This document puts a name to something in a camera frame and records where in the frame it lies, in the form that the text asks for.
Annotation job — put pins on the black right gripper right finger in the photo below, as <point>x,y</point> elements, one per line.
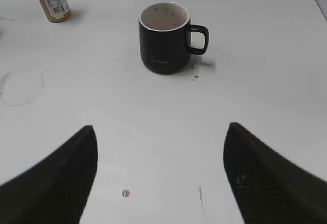
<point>267,187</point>

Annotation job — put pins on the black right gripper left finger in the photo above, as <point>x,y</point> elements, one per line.
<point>56,189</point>

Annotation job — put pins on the black ceramic mug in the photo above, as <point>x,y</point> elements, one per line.
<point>165,33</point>

